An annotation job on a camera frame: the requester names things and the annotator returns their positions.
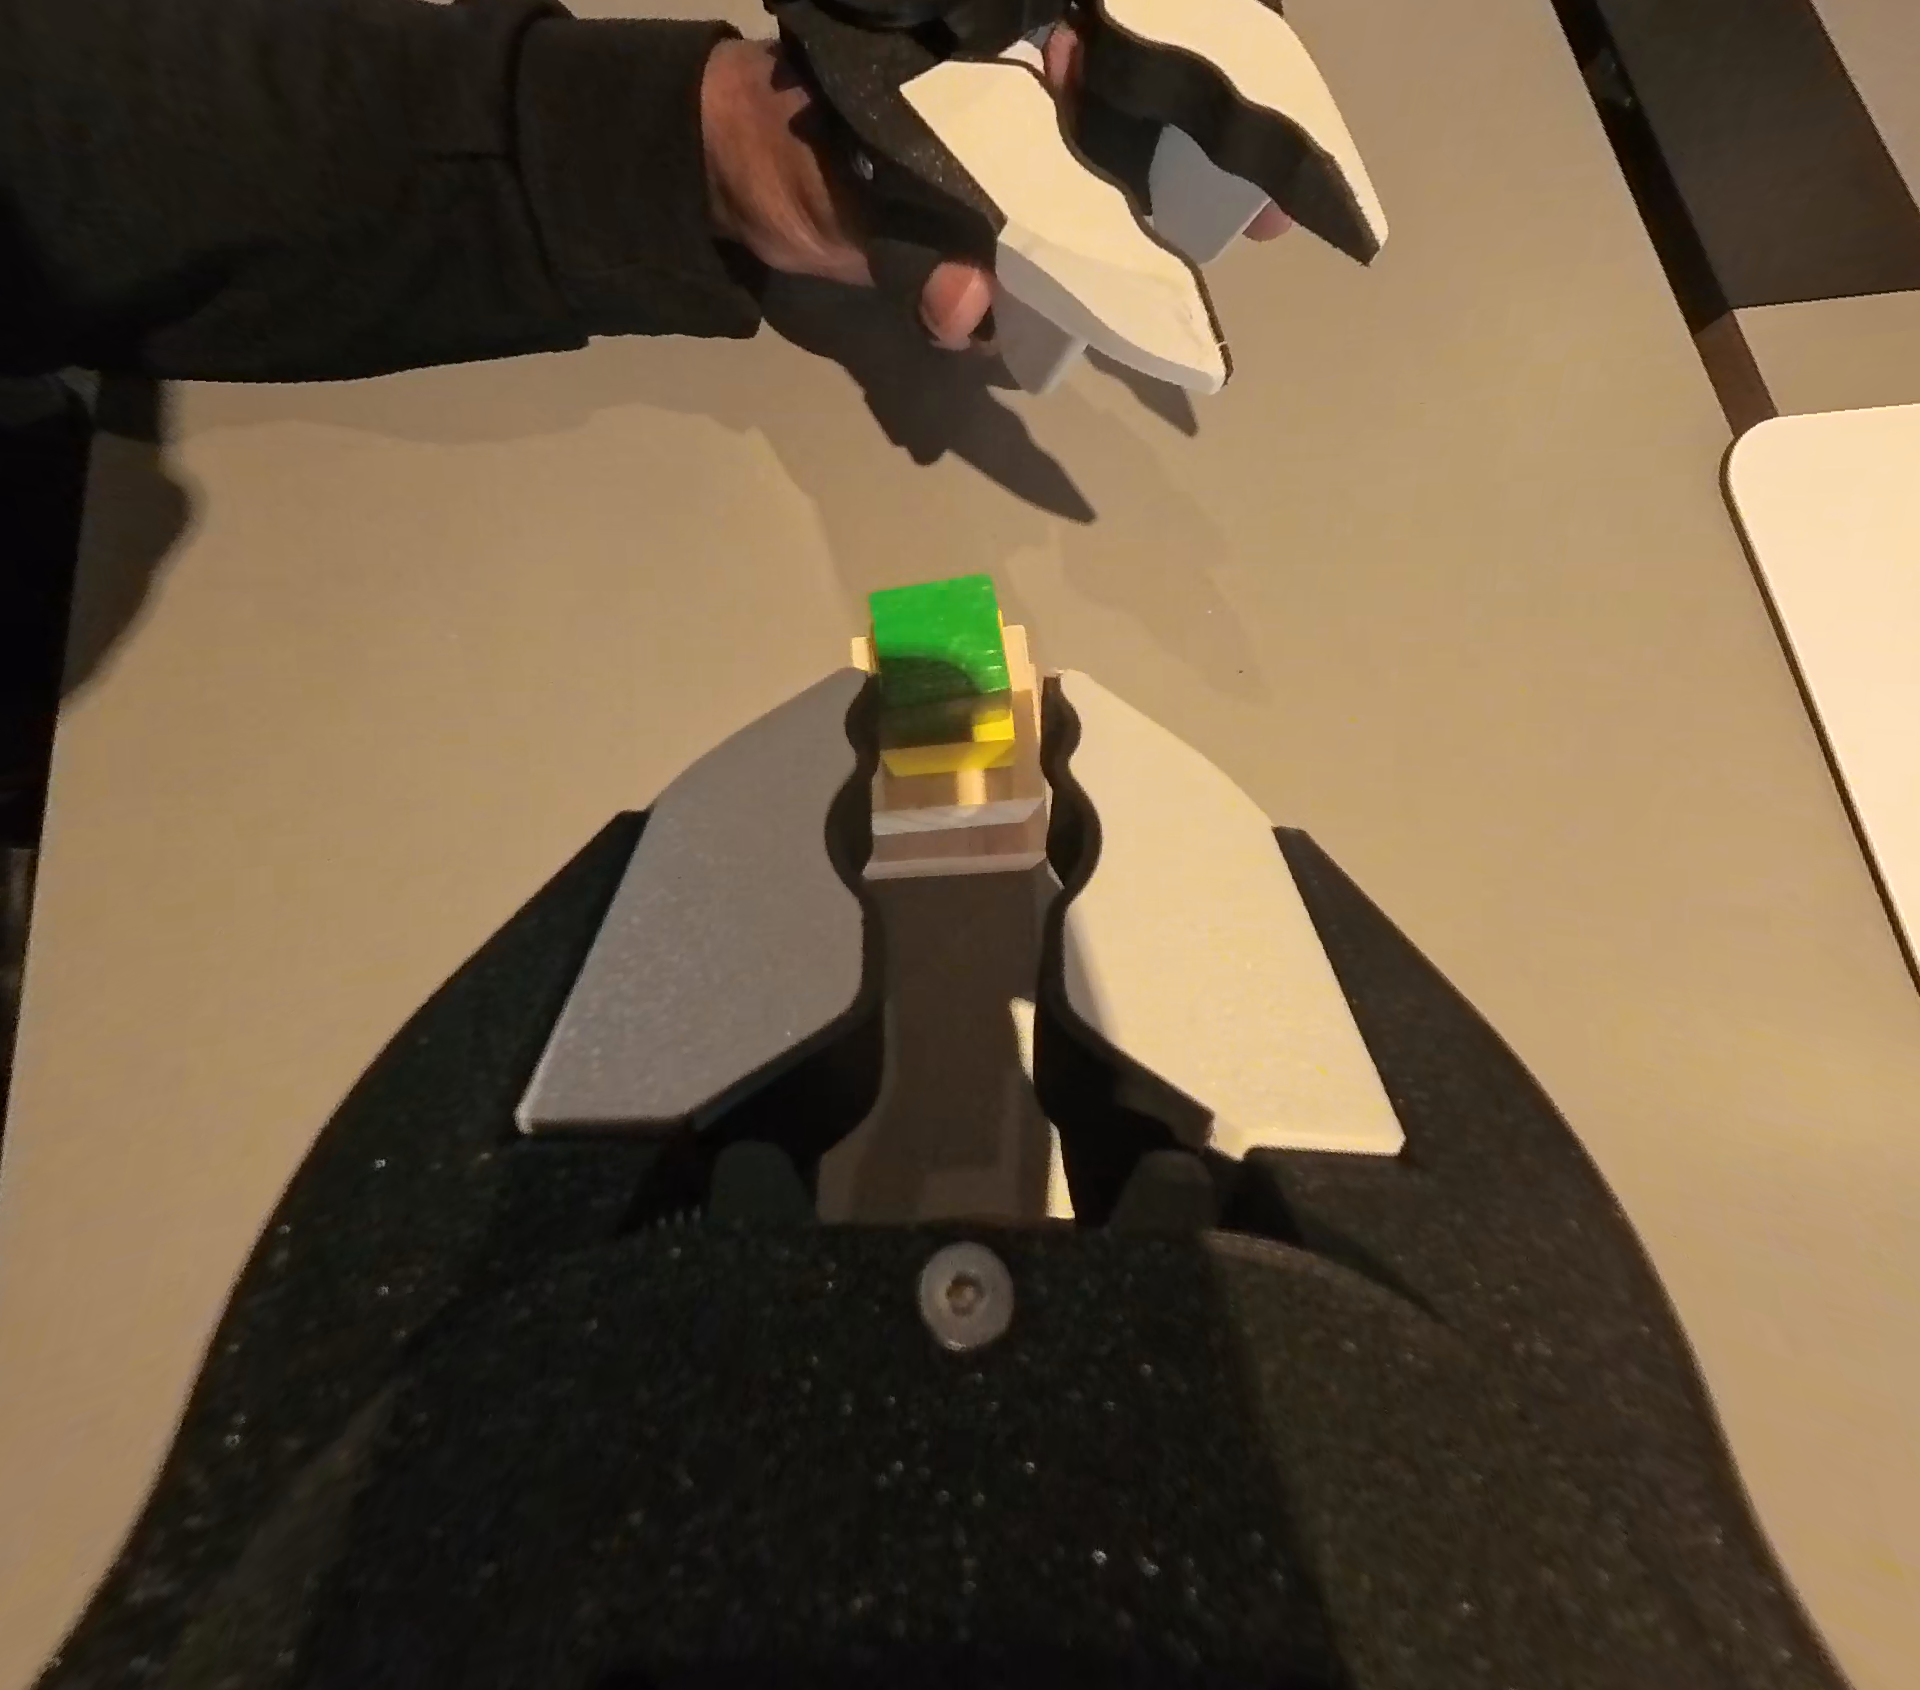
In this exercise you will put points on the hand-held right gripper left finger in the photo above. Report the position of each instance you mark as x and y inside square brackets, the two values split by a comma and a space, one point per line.
[705, 940]

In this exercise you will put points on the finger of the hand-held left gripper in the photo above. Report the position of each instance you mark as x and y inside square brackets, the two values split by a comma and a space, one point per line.
[1244, 40]
[1035, 204]

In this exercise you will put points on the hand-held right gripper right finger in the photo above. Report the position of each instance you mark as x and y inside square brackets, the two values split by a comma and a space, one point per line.
[1214, 955]

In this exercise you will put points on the large wooden cube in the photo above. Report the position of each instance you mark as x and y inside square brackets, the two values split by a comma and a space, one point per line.
[961, 846]

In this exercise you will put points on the medium wooden cube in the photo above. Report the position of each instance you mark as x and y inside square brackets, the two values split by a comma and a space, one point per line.
[1017, 731]

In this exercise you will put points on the yellow wooden cube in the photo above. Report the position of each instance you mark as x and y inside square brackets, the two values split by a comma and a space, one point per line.
[961, 752]

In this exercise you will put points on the small green wooden cube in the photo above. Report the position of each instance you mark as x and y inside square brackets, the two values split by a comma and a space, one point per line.
[931, 624]

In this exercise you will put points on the person's left forearm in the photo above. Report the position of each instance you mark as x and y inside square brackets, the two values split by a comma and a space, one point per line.
[301, 161]

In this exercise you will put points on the person's left hand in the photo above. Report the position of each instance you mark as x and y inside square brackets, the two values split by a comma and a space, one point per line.
[772, 161]

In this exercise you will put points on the wooden document stand white base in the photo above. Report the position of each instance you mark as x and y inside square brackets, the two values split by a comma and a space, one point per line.
[1844, 641]

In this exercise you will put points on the person's dark clothing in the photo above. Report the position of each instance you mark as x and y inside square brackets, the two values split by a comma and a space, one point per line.
[39, 611]

